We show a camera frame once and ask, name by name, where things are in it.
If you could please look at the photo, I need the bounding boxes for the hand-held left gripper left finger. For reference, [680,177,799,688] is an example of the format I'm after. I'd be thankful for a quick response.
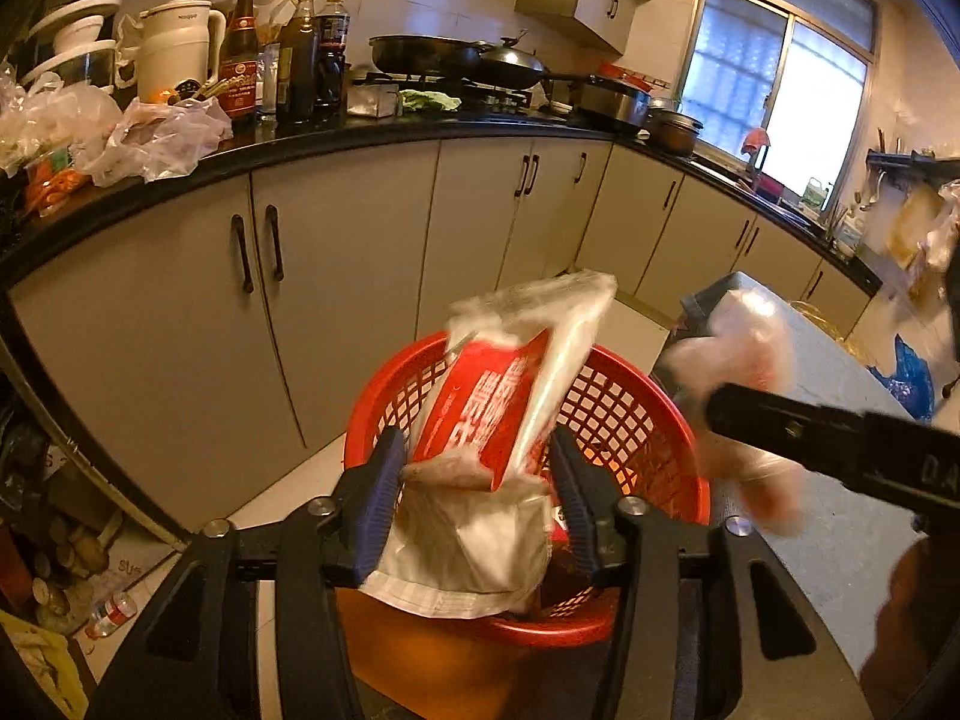
[86,426,407,720]

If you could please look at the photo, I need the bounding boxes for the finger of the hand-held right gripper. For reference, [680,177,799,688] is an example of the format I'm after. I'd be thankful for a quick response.
[705,382,871,477]

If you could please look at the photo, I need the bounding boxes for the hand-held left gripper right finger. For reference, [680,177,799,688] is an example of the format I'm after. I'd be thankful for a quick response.
[550,426,875,720]

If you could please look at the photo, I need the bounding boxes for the white knotted plastic bag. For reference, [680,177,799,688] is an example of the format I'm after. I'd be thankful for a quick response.
[664,289,811,537]

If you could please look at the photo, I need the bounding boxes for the red plastic basket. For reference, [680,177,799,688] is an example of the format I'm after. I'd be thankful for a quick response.
[343,330,712,650]

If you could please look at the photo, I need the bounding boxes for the red translucent snack packet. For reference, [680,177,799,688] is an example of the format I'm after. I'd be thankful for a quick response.
[362,270,620,620]

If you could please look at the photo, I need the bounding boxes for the person's right forearm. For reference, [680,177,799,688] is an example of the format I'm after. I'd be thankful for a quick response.
[859,532,960,720]

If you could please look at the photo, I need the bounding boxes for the blue plastic bag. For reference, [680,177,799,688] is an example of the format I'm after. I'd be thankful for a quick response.
[870,334,937,421]

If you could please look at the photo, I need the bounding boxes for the yellow plastic bag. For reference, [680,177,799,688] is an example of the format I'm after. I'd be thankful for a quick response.
[787,300,871,361]

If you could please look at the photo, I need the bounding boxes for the orange plastic stool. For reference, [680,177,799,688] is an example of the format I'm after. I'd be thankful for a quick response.
[334,585,623,720]

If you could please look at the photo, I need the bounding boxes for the hanging plastic bags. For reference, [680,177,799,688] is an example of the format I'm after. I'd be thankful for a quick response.
[889,180,960,301]

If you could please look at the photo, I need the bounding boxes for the beige kitchen base cabinets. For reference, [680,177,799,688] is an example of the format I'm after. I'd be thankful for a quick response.
[7,131,875,533]

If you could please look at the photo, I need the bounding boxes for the plastic water bottle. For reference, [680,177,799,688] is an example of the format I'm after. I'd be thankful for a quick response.
[84,591,140,638]

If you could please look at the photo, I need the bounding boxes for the brown cooking pot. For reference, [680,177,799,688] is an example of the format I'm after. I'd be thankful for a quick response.
[649,109,704,158]

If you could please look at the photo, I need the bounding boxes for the kitchen window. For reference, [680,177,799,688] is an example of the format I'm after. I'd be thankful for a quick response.
[679,0,878,203]

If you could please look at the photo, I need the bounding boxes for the stainless steel pot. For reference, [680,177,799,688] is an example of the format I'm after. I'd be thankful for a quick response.
[570,75,653,132]

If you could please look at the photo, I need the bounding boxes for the black kitchen countertop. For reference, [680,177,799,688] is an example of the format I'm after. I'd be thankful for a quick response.
[0,109,886,297]

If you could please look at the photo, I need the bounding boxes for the small metal box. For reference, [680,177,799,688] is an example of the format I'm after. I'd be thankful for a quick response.
[347,82,398,119]

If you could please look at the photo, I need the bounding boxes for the green leafy vegetable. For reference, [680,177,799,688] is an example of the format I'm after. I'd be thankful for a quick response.
[397,88,462,112]

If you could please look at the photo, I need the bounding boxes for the crumpled pale plastic bag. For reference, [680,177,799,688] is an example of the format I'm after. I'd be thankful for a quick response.
[75,94,233,185]

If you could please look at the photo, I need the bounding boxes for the bag of orange carrots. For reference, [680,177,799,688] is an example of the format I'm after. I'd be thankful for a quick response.
[22,150,91,215]

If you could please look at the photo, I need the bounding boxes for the black frying pan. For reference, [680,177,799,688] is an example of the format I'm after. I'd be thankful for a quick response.
[369,34,488,80]

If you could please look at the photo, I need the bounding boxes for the dark soy sauce bottle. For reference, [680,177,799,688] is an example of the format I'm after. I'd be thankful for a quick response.
[315,0,352,110]

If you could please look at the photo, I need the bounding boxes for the red label dark bottle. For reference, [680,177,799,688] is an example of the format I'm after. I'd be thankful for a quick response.
[219,0,260,121]

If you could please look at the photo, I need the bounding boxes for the white electric kettle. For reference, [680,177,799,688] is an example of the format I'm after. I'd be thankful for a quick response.
[135,0,227,102]

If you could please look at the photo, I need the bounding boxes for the clear plastic bag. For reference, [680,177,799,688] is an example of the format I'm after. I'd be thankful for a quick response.
[0,64,125,173]

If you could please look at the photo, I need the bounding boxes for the stacked white bowls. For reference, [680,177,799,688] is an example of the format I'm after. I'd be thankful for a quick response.
[19,0,132,91]

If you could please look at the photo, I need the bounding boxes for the black wall rack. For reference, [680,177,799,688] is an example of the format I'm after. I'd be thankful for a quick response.
[866,150,960,181]

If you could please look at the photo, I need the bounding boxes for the beige wall cabinet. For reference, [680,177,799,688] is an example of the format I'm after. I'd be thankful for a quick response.
[514,0,638,53]

